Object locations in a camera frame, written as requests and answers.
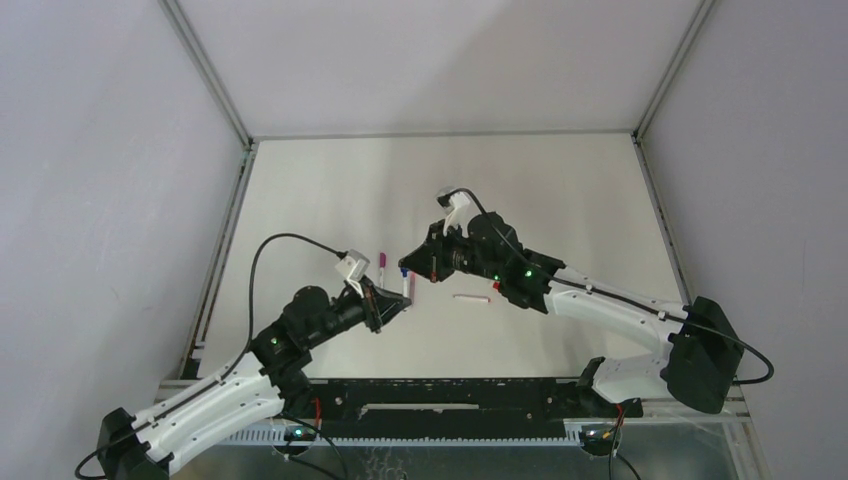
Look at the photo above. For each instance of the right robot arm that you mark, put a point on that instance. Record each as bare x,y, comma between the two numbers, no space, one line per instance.
692,351

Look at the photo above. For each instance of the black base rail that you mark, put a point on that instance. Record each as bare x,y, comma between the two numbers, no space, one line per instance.
452,405

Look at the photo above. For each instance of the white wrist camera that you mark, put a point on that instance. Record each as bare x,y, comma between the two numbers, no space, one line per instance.
352,268
454,202

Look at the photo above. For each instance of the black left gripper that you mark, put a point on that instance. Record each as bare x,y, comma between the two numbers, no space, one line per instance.
375,310

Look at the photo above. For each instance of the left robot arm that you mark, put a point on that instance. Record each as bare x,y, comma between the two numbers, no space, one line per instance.
268,378

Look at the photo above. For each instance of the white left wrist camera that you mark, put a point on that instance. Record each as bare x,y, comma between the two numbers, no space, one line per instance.
352,268

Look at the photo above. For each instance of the pink highlighter pen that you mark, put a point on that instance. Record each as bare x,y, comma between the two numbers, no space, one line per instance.
411,285

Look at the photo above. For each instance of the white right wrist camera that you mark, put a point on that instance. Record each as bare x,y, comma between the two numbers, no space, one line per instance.
454,202

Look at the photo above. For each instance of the aluminium frame rail right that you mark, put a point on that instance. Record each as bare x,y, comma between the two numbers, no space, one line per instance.
655,168

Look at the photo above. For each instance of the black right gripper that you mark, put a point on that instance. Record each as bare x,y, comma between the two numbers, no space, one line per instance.
429,260

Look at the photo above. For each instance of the grey cable duct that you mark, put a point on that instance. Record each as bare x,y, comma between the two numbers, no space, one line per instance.
563,434

